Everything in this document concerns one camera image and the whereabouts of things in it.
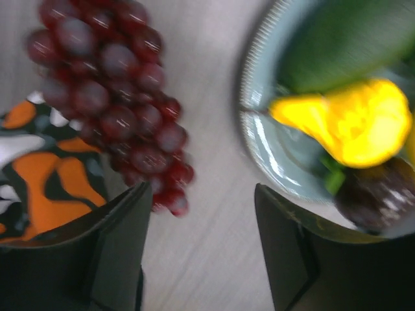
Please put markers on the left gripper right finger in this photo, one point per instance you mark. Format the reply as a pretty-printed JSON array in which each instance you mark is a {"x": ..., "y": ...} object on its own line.
[{"x": 315, "y": 264}]

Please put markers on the orange camouflage patterned cloth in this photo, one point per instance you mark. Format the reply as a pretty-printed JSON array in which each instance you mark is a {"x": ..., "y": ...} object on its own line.
[{"x": 49, "y": 175}]

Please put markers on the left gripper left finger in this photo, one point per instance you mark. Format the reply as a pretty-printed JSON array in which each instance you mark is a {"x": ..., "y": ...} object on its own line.
[{"x": 91, "y": 263}]

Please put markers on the fake dark plum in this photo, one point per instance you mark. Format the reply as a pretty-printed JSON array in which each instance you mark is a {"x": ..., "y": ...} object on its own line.
[{"x": 374, "y": 199}]

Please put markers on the fake yellow pepper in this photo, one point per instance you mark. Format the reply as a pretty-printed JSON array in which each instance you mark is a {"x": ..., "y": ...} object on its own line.
[{"x": 360, "y": 125}]

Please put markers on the fake yellow fruit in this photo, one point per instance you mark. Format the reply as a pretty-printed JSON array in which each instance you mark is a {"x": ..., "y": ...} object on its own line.
[{"x": 410, "y": 143}]

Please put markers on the fake dark green avocado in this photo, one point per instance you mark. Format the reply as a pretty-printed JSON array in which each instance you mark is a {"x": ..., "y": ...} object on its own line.
[{"x": 343, "y": 41}]

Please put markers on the grey-blue round plate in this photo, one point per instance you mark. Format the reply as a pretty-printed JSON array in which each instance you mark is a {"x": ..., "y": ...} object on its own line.
[{"x": 289, "y": 158}]

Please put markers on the fake purple grape bunch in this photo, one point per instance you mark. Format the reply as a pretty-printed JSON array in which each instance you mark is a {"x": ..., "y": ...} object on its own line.
[{"x": 103, "y": 68}]

